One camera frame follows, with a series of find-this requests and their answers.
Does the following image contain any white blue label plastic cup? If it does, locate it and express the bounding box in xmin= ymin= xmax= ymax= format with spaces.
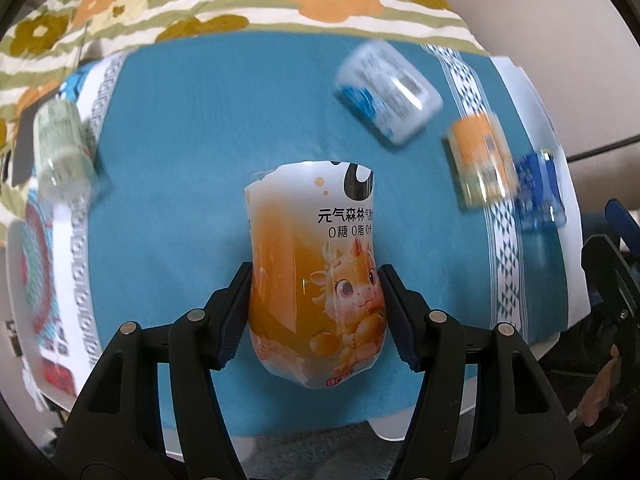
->
xmin=334 ymin=40 xmax=444 ymax=146

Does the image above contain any grey fluffy blanket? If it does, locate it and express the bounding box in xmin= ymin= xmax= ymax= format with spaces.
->
xmin=241 ymin=422 xmax=402 ymax=479

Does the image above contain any orange dragon print plastic cup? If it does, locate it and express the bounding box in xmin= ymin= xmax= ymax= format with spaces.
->
xmin=245 ymin=162 xmax=387 ymax=389

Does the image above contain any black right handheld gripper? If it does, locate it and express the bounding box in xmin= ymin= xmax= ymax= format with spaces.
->
xmin=549 ymin=198 xmax=640 ymax=456

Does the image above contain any teal patterned tablecloth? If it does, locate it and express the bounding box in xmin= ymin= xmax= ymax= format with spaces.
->
xmin=8 ymin=32 xmax=589 ymax=408

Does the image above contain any black cable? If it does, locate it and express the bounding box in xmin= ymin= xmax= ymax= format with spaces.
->
xmin=566 ymin=135 xmax=640 ymax=164

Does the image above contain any floral striped duvet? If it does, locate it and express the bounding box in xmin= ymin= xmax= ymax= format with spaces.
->
xmin=0 ymin=0 xmax=490 ymax=246

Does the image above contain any orange label plastic cup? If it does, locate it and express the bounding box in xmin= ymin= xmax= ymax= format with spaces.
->
xmin=447 ymin=113 xmax=518 ymax=208

